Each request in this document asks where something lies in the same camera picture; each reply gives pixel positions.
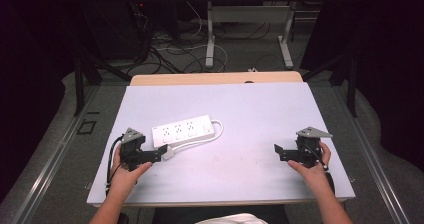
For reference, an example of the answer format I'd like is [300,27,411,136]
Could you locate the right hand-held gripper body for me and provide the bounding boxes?
[295,126,334,169]

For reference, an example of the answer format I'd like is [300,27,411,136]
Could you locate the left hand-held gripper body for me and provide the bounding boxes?
[119,127,158,172]

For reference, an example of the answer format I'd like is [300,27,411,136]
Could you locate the white power plug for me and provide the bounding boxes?
[162,145,176,161]

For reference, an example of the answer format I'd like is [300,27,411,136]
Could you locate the white power strip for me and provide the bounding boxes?
[151,114,216,149]

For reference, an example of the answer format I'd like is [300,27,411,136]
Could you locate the white power strip cable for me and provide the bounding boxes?
[169,118,225,152]

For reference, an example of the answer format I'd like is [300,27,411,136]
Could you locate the person's left hand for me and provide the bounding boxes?
[109,146,153,194]

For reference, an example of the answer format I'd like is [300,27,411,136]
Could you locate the person's right hand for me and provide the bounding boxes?
[287,141,335,194]

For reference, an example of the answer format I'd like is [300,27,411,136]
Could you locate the white table mat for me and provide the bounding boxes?
[86,81,356,206]

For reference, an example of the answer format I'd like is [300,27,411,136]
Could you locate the black floor socket plate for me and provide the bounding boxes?
[76,119,98,136]

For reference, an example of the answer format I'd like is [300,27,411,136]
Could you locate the person's dark trousers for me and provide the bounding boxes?
[151,204,291,224]

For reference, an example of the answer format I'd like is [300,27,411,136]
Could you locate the wooden table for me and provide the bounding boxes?
[91,70,348,208]

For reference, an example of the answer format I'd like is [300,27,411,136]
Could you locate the black metal stand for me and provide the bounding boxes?
[301,47,359,118]
[71,40,133,117]

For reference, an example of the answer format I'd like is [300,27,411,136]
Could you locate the person's white clothing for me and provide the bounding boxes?
[194,212,269,224]

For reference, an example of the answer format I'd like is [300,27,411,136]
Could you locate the dark cabinet with red light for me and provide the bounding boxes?
[81,0,154,62]

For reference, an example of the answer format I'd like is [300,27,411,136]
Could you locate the white desk with metal legs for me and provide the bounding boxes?
[185,0,332,70]

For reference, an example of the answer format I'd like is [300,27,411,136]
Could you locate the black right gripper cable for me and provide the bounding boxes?
[303,143,337,196]

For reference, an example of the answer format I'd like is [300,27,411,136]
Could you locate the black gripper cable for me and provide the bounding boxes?
[105,135,125,197]
[303,143,337,196]

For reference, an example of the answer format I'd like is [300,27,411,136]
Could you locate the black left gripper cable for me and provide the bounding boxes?
[105,135,125,197]

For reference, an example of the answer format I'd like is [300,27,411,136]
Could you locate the metal floor rail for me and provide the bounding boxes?
[9,85,101,224]
[329,82,413,224]

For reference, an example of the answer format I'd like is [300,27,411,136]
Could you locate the tangle of black floor cables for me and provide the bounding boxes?
[128,3,273,76]

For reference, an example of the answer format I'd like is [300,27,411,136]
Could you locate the white floor cable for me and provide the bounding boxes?
[156,0,229,73]

